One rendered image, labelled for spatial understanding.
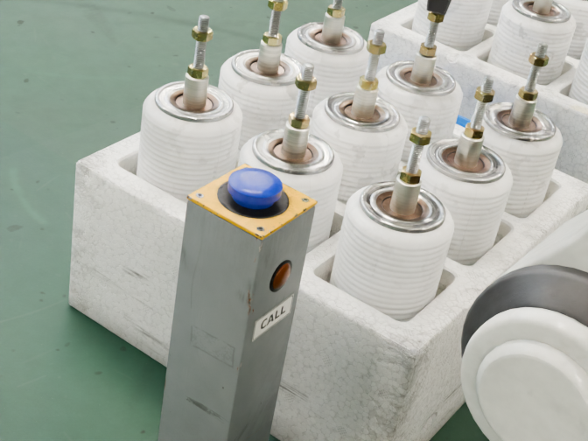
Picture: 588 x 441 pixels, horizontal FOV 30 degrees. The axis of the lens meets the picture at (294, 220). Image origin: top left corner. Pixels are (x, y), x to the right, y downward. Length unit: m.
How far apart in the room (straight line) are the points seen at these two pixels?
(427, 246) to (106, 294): 0.36
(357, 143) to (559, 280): 0.42
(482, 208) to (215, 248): 0.31
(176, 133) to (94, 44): 0.72
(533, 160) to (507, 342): 0.47
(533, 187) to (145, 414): 0.45
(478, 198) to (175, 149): 0.28
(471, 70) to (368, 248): 0.54
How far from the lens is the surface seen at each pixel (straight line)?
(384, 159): 1.07
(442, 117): 1.16
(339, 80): 1.21
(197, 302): 0.84
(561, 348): 0.66
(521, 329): 0.66
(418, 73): 1.17
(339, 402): 0.99
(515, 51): 1.43
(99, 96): 1.58
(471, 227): 1.03
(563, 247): 0.68
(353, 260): 0.95
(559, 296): 0.67
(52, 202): 1.35
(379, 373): 0.95
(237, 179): 0.80
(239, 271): 0.80
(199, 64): 1.03
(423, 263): 0.94
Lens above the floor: 0.75
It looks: 33 degrees down
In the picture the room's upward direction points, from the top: 11 degrees clockwise
